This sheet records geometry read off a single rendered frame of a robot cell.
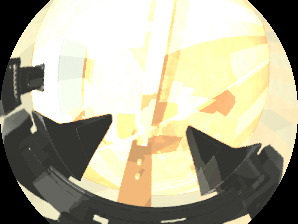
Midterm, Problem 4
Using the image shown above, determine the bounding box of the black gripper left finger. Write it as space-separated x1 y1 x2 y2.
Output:
32 111 112 183

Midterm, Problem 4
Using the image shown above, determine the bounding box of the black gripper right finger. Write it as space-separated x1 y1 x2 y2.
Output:
185 125 262 197

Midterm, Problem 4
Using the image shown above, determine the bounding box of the long wooden rail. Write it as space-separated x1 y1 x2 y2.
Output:
137 0 174 145

